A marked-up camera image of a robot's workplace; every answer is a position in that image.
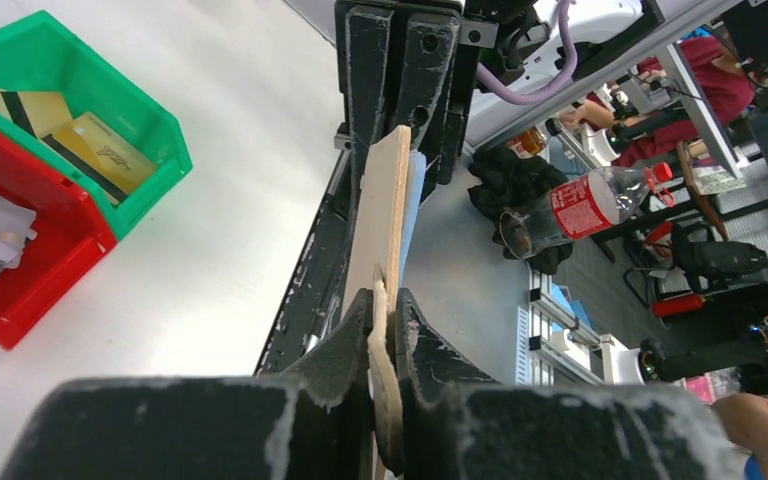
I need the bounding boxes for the gold cards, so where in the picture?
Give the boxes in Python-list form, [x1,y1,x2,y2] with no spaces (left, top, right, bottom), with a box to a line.
[0,89,157,206]

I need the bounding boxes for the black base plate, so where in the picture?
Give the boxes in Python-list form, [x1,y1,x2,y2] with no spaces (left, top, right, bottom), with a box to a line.
[254,151,351,376]

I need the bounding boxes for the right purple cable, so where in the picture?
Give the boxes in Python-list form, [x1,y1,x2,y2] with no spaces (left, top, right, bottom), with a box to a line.
[475,0,580,107]

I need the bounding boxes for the person in red shirt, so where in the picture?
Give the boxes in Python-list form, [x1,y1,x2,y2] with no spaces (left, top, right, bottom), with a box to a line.
[559,34,756,170]

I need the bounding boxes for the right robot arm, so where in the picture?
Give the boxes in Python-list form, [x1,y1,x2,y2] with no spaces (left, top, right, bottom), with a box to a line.
[329,1,664,218]

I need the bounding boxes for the green plastic bin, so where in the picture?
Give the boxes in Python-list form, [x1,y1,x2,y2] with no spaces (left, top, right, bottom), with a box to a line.
[0,11,193,239]

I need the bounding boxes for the plastic cola bottle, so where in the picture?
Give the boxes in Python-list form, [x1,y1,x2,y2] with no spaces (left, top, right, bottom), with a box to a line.
[498,162,674,260]

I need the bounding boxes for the beige card holder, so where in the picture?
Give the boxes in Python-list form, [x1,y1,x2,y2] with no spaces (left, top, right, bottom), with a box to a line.
[346,125,412,475]

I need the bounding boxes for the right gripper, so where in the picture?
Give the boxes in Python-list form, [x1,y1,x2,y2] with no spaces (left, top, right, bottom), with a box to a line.
[334,1,482,219]

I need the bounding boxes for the red fire extinguisher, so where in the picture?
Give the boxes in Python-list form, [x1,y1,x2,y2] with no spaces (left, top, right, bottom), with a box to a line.
[652,293,707,319]

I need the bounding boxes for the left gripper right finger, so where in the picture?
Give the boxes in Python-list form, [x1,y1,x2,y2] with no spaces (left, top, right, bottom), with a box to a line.
[394,289,743,479]

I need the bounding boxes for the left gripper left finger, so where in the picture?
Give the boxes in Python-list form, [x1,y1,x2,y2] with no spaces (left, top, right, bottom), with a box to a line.
[0,289,373,479]

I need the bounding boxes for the red plastic bin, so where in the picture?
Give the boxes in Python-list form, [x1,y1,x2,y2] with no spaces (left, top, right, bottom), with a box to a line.
[0,104,119,351]

